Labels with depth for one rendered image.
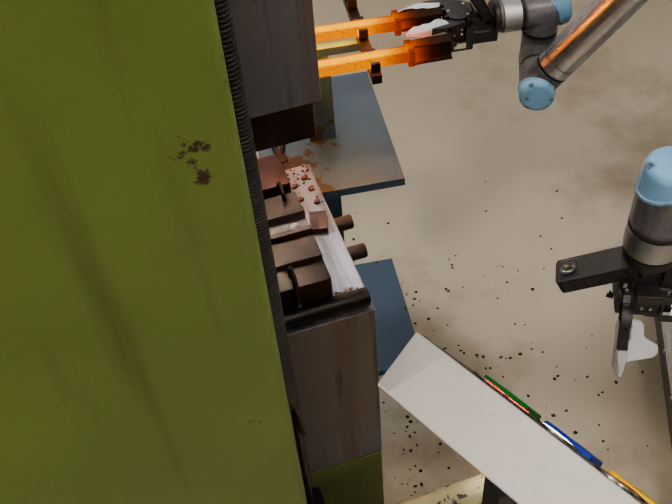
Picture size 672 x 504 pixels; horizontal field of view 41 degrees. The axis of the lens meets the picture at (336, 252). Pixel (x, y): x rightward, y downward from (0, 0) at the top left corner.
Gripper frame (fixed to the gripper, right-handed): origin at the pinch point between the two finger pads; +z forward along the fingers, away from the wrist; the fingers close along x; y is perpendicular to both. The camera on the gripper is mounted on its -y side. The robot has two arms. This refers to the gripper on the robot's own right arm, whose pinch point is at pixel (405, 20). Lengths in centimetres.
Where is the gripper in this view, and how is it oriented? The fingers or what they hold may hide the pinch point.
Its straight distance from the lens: 193.8
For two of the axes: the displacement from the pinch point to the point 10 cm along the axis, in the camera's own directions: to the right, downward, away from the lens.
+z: -9.9, 1.6, -0.6
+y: 0.6, 6.7, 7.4
